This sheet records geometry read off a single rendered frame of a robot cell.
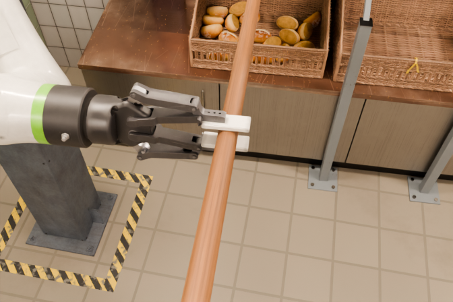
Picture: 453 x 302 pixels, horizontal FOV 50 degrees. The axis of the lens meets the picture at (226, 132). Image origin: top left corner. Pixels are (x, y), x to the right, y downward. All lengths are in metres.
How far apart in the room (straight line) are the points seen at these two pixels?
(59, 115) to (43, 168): 1.12
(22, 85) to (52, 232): 1.60
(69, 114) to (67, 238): 1.63
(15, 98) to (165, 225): 1.59
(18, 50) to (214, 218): 0.48
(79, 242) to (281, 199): 0.94
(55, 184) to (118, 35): 0.74
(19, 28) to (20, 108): 0.20
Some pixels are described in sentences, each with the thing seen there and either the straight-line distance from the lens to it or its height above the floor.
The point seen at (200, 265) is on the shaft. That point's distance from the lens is 0.54.
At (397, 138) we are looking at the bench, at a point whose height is 0.32.
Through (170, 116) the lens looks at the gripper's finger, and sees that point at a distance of 0.70.
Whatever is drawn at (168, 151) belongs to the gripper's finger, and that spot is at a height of 1.39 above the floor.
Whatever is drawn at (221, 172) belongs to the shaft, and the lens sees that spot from 0.63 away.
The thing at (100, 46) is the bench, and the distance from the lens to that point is 2.21.
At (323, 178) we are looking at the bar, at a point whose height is 0.03.
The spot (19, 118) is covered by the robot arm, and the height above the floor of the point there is 1.46.
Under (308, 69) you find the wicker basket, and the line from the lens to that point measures 2.00.
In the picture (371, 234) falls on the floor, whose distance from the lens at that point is 2.32.
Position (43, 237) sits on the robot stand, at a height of 0.01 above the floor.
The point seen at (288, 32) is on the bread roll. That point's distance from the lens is 2.13.
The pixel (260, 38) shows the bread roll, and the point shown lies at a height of 0.63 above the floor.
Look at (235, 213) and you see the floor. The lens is 2.28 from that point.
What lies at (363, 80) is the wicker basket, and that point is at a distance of 2.04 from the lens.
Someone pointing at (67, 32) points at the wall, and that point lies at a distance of 2.85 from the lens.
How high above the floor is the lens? 1.98
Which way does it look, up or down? 51 degrees down
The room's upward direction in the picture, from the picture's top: straight up
